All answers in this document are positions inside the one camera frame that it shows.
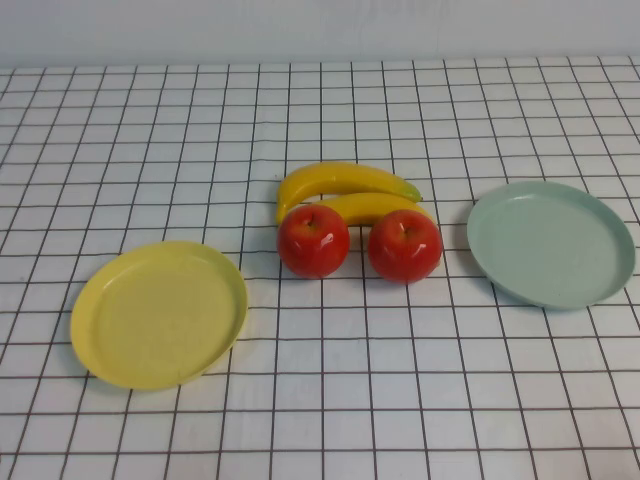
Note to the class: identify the red apple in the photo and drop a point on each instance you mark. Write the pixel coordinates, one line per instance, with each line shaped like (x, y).
(405, 250)
(313, 245)

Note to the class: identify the yellow banana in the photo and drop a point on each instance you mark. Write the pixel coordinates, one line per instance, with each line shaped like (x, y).
(375, 205)
(340, 175)

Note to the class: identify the yellow plastic plate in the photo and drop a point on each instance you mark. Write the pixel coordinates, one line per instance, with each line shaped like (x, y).
(160, 320)

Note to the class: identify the pale green plastic plate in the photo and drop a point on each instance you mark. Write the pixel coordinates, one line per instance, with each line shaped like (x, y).
(550, 245)

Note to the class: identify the white black-grid tablecloth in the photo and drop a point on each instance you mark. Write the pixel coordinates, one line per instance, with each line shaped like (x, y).
(320, 375)

